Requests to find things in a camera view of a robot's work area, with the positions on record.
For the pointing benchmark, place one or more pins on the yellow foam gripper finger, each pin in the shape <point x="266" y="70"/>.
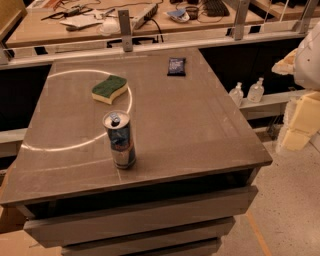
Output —
<point x="286" y="65"/>

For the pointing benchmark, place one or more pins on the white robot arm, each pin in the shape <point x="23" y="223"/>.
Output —
<point x="303" y="63"/>

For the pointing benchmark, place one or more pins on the blue rxbar blueberry packet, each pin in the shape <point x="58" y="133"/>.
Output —
<point x="176" y="67"/>

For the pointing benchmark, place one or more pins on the green and yellow sponge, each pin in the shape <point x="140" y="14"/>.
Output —
<point x="108" y="90"/>

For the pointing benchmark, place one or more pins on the clear sanitizer bottle right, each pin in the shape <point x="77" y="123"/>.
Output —
<point x="256" y="91"/>

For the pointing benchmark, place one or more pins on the black keyboard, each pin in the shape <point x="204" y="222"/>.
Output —
<point x="215" y="8"/>

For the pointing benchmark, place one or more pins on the blue white bowl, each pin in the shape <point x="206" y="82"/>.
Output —
<point x="180" y="15"/>

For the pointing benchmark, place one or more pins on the blue silver energy drink can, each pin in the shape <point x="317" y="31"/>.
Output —
<point x="118" y="127"/>

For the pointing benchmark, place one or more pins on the white papers on desk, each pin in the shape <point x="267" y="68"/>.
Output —
<point x="80" y="21"/>

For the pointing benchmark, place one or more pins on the grey drawer cabinet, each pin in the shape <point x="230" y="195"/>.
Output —
<point x="176" y="218"/>

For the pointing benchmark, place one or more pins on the wooden background desk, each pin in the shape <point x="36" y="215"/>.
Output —
<point x="33" y="30"/>

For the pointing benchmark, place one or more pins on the metal rail frame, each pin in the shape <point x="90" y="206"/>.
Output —
<point x="274" y="20"/>

